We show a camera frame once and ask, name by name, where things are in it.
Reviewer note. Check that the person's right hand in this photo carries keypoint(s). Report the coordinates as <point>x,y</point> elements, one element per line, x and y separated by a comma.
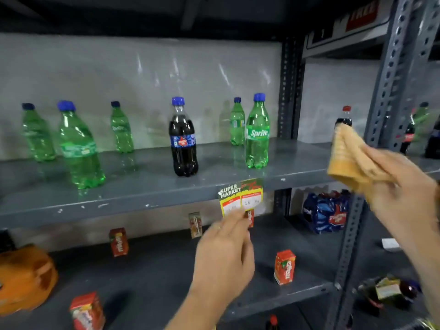
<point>409,199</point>

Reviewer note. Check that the person's left hand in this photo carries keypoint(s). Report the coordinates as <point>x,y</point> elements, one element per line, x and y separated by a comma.
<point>220,261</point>

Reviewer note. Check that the person's right fingers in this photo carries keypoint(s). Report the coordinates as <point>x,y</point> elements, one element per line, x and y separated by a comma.
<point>380,161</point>

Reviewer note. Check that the person's left thumb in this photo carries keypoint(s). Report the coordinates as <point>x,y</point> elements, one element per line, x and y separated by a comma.
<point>249,252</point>

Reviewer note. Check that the yellow cleaning cloth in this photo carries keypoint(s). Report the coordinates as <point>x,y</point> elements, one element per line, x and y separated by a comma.
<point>347,161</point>

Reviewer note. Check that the yellow green shelf price tag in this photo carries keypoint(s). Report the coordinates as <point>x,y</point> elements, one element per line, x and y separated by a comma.
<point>240,195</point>

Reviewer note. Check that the person's left forearm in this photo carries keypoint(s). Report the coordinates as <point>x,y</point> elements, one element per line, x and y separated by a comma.
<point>199,312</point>

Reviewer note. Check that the person's right forearm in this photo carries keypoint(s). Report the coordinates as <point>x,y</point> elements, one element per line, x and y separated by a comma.
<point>426,264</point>

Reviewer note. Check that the red juice carton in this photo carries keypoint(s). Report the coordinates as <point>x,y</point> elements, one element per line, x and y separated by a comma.
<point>195,225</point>
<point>119,242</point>
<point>284,268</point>
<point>87,312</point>
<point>251,218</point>

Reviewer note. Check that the red-label dark cola bottle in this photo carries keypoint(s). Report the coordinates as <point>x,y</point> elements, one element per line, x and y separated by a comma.
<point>408,135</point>

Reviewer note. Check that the red-capped dark cola bottle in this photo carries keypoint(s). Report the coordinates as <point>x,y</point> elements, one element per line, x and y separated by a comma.
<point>344,116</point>

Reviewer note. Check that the dark soda bottle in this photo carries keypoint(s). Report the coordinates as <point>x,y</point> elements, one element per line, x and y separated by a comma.
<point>433,140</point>

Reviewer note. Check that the small green soda bottle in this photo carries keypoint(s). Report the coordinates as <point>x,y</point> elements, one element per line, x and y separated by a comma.
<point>37,137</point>
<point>421,120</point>
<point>237,123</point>
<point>121,130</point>

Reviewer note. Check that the blue wrapped bottle pack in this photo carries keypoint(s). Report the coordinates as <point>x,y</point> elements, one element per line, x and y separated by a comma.
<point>326,211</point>

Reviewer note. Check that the small red-capped dark bottle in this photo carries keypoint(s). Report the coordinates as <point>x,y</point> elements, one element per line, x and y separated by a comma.
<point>272,323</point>

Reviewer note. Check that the white paper tag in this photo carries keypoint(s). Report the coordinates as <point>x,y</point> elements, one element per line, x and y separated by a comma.
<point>391,244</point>

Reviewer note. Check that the grey metal shelf board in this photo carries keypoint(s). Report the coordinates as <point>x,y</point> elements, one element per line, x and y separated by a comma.
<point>165,278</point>
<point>144,188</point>

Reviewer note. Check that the large green soda bottle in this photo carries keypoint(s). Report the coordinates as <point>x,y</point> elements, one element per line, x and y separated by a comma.
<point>79,147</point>
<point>257,133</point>

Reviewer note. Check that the blue-capped dark cola bottle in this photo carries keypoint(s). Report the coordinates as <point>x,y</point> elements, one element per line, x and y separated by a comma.
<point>183,140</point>

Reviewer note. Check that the white red promotional sign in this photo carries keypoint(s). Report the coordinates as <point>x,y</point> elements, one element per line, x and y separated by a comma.
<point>350,23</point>

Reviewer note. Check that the orange plastic-wrapped pack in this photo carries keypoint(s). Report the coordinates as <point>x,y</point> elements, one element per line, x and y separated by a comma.
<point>25,278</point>

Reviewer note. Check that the grey perforated rack post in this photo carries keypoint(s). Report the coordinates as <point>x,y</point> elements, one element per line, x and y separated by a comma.
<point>388,82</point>

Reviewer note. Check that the dark perforated rack post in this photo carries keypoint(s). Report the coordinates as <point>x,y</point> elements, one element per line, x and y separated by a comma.
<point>290,89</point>

